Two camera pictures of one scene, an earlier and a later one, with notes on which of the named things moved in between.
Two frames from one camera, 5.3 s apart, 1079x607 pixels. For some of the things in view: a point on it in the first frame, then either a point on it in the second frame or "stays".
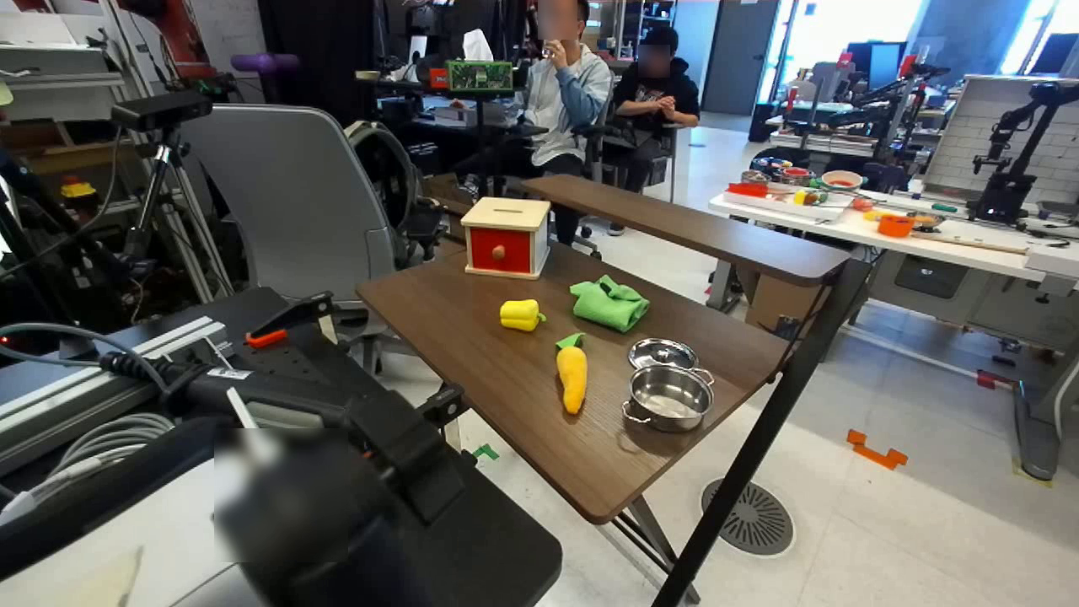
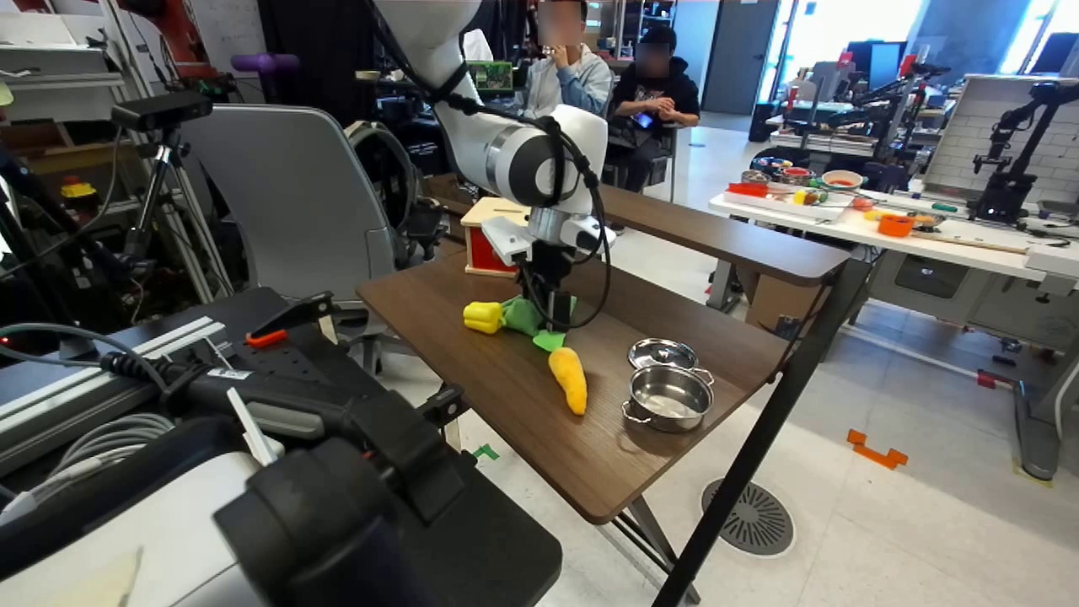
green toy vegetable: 610,305 to 522,316
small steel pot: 670,390 stays
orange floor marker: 870,454 stays
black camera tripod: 165,190 stays
